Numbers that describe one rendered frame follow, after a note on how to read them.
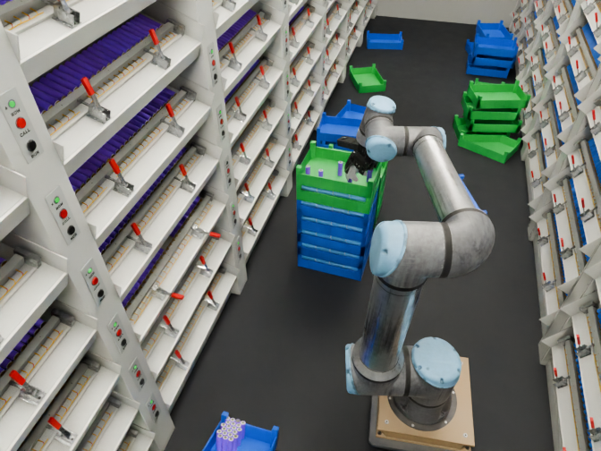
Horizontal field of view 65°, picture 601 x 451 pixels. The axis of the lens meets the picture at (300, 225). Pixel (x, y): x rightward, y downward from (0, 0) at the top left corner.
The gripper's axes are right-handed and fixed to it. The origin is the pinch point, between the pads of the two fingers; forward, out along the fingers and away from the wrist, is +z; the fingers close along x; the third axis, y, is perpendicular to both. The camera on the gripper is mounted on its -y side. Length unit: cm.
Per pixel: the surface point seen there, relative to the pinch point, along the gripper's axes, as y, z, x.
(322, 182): -5.7, 4.6, -7.9
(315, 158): -20.7, 11.8, 3.8
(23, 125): -3, -69, -98
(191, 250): -8, 4, -65
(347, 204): 5.3, 10.6, -2.7
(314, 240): 0.2, 36.4, -9.2
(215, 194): -23, 5, -45
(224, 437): 40, 35, -86
